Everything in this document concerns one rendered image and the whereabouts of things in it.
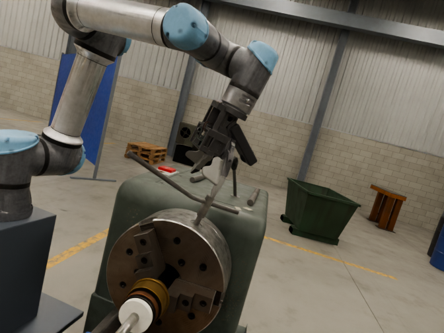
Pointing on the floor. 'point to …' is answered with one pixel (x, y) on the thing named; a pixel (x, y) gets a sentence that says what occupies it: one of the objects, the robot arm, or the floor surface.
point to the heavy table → (386, 208)
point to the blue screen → (100, 101)
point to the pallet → (147, 152)
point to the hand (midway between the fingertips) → (202, 185)
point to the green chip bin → (316, 211)
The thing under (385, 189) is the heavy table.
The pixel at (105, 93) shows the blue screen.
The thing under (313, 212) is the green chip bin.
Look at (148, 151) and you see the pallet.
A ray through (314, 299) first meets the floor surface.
